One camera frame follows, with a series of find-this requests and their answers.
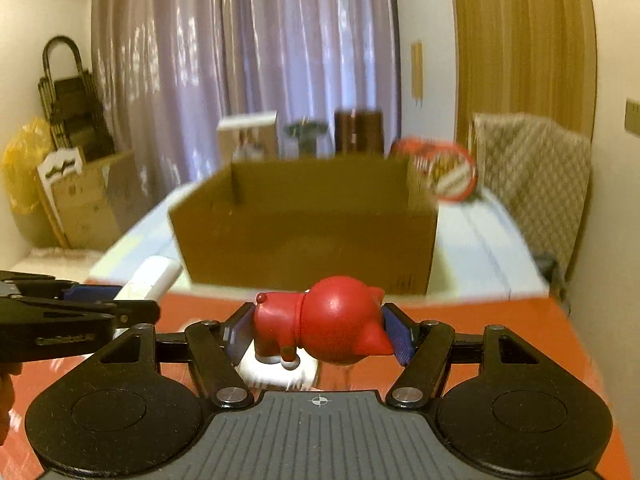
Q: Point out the yellow plastic bag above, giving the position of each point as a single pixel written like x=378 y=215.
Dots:
x=22 y=170

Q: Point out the white printed carton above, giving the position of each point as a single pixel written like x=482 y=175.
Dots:
x=247 y=135

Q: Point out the brown cardboard box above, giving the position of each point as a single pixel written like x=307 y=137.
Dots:
x=300 y=240

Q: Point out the brown cylindrical canister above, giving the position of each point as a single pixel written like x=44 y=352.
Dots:
x=359 y=132

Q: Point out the beige quilted cover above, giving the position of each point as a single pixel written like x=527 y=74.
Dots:
x=540 y=185

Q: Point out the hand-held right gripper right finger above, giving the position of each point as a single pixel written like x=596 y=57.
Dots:
x=397 y=332

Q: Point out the red round printed tin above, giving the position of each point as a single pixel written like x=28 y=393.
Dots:
x=445 y=170

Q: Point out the wooden door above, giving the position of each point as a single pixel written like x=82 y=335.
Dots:
x=520 y=35

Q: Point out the mauve pleated curtain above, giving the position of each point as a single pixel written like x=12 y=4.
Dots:
x=240 y=60

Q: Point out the green pedestal dish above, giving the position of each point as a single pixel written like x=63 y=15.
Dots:
x=306 y=135

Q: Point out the brown flat cardboard carton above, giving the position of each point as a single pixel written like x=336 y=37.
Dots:
x=122 y=180

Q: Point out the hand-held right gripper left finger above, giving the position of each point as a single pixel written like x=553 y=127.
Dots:
x=236 y=335

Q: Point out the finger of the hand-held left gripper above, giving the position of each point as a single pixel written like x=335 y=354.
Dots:
x=75 y=322
x=92 y=292

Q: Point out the beige wall switch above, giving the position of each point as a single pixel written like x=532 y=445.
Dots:
x=633 y=116

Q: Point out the black folding step ladder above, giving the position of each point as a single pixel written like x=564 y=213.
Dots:
x=70 y=105

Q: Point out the red cat figurine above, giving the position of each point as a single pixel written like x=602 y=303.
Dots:
x=335 y=317

